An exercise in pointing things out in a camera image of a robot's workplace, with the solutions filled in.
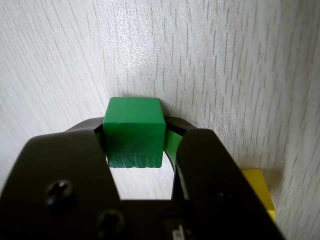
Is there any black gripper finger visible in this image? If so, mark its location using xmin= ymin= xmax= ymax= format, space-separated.
xmin=0 ymin=116 xmax=141 ymax=240

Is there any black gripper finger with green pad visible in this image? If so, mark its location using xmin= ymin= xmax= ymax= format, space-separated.
xmin=162 ymin=116 xmax=288 ymax=240

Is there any green wooden cube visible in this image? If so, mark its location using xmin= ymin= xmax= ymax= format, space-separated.
xmin=102 ymin=96 xmax=167 ymax=169

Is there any yellow wooden cube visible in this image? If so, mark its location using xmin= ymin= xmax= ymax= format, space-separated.
xmin=240 ymin=168 xmax=277 ymax=225

